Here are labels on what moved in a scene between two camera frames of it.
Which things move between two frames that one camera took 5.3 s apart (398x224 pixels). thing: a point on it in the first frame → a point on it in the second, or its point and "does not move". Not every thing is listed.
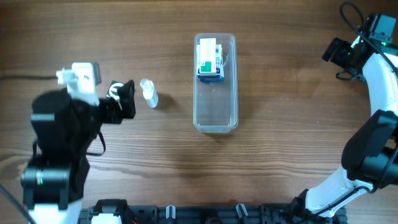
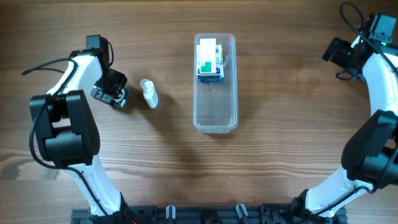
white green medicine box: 208,56 does not move
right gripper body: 342,56 does not move
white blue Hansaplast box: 218,63 does not move
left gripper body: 115,106 → 113,84
